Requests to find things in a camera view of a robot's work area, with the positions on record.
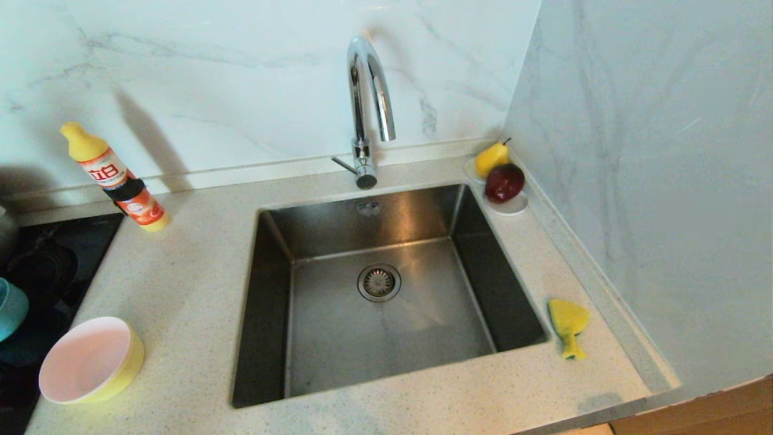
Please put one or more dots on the yellow green sponge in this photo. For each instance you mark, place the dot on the yellow green sponge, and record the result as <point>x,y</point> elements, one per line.
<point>569,317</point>

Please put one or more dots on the orange dish soap bottle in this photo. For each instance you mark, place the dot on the orange dish soap bottle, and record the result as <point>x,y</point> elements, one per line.
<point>115,178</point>

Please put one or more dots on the yellow plastic bowl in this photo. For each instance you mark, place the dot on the yellow plastic bowl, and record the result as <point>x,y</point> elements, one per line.
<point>134,362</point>

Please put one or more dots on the pink plastic bowl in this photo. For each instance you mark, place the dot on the pink plastic bowl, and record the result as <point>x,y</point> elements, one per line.
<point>81,359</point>

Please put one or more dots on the blue plastic bowl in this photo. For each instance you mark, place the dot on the blue plastic bowl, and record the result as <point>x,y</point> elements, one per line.
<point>12,308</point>

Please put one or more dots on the round metal sink drain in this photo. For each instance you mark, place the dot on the round metal sink drain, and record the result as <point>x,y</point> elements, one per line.
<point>379,283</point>

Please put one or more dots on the stainless steel sink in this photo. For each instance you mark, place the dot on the stainless steel sink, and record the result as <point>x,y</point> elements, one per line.
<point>338,338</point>

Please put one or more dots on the chrome gooseneck faucet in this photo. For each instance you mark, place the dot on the chrome gooseneck faucet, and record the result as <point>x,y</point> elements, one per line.
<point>360,121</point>

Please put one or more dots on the yellow pear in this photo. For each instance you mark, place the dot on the yellow pear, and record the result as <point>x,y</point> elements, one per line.
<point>490,160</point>

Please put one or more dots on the dark red apple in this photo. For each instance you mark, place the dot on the dark red apple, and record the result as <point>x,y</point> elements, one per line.
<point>504,183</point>

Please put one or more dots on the small white saucer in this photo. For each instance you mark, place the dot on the small white saucer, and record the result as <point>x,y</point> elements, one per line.
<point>514,208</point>

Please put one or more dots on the black glass cooktop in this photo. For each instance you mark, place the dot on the black glass cooktop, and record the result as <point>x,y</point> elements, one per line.
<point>90,238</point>

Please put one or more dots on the black round pan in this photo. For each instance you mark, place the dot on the black round pan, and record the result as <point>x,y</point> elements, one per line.
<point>42,272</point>

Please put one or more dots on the metal kettle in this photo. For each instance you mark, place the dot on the metal kettle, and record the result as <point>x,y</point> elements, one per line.
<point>7,232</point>

